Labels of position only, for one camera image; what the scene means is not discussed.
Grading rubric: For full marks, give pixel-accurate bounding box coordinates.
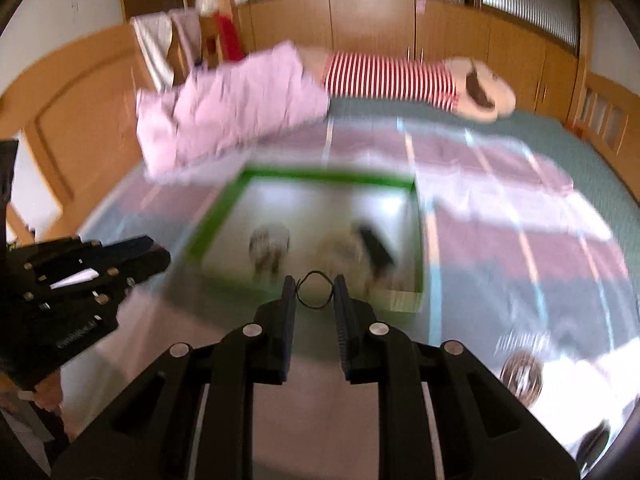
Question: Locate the brown bead bracelet with flower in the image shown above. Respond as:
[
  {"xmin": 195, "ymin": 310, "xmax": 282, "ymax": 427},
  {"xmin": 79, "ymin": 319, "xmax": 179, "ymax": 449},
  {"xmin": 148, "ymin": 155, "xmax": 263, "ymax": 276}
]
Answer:
[{"xmin": 247, "ymin": 224, "xmax": 292, "ymax": 281}]

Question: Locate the black wristwatch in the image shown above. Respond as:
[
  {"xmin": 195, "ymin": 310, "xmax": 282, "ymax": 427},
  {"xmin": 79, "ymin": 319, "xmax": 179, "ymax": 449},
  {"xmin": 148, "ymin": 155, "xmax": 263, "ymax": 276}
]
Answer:
[{"xmin": 352, "ymin": 222, "xmax": 401, "ymax": 281}]

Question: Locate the striped plush toy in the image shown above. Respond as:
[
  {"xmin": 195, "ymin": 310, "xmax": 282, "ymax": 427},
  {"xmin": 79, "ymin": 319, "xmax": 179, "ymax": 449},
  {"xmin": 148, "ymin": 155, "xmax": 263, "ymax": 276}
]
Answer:
[{"xmin": 305, "ymin": 50, "xmax": 517, "ymax": 123}]

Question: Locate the black hair tie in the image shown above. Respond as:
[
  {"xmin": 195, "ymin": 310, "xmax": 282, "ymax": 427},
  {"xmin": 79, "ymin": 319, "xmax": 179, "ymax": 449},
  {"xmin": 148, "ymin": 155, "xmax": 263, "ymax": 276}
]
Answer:
[{"xmin": 296, "ymin": 270, "xmax": 335, "ymax": 309}]

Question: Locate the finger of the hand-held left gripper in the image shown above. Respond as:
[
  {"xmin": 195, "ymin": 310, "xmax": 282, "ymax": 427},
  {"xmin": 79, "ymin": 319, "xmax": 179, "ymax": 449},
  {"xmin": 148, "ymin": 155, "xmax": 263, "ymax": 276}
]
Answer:
[
  {"xmin": 97, "ymin": 235, "xmax": 157, "ymax": 261},
  {"xmin": 107, "ymin": 247, "xmax": 172, "ymax": 288}
]

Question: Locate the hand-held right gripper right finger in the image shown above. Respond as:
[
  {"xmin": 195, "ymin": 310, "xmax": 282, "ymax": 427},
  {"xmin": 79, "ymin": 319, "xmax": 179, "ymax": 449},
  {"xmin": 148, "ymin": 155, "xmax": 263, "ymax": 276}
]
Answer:
[{"xmin": 332, "ymin": 274, "xmax": 581, "ymax": 480}]

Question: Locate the wooden wardrobe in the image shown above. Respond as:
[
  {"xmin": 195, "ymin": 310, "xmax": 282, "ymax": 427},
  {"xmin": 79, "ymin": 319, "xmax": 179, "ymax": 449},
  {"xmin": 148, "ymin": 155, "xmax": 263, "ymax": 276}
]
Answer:
[{"xmin": 120, "ymin": 0, "xmax": 596, "ymax": 116}]

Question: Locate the wooden bed board with panels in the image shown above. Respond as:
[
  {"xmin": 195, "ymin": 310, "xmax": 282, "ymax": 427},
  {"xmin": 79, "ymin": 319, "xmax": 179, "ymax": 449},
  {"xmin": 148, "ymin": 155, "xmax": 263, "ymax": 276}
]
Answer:
[{"xmin": 567, "ymin": 67, "xmax": 640, "ymax": 171}]

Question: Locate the white hanging cloth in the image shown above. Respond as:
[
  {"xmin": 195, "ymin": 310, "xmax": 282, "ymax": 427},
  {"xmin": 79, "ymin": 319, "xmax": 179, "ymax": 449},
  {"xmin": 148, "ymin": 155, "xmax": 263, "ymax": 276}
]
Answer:
[{"xmin": 131, "ymin": 12, "xmax": 176, "ymax": 93}]

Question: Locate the curved wooden bed board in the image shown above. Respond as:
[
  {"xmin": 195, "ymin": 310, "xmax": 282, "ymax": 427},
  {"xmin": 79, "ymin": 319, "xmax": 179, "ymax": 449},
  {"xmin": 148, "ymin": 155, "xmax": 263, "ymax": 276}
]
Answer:
[{"xmin": 0, "ymin": 25, "xmax": 156, "ymax": 246}]

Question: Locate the person's left hand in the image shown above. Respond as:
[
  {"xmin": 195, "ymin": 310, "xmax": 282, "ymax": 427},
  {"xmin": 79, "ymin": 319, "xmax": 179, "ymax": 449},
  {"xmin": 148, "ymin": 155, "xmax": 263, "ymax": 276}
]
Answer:
[{"xmin": 27, "ymin": 367, "xmax": 66, "ymax": 413}]

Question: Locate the pink quilt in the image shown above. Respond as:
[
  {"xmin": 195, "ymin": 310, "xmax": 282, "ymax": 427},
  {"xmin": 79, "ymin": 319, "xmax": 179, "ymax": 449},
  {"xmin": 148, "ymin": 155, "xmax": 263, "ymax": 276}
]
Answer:
[{"xmin": 135, "ymin": 40, "xmax": 331, "ymax": 181}]

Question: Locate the green cardboard box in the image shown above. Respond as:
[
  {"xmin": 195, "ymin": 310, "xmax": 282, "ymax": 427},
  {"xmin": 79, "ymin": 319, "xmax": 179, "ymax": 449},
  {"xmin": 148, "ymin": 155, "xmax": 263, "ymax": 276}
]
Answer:
[{"xmin": 182, "ymin": 165, "xmax": 426, "ymax": 313}]

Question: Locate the red hanging cloth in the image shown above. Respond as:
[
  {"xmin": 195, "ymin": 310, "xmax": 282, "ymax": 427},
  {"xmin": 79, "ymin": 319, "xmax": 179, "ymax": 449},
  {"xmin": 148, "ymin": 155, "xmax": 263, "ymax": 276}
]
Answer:
[{"xmin": 217, "ymin": 15, "xmax": 246, "ymax": 61}]

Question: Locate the grey pink hanging cloth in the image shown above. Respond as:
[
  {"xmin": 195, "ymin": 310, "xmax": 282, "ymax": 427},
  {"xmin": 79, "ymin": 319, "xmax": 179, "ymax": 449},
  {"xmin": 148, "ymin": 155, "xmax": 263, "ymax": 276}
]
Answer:
[{"xmin": 170, "ymin": 7, "xmax": 203, "ymax": 73}]

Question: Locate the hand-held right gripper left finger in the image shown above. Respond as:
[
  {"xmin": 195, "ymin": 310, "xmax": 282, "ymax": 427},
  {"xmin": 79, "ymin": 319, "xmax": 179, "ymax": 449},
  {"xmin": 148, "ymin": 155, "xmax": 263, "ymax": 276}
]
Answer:
[{"xmin": 52, "ymin": 275, "xmax": 298, "ymax": 480}]

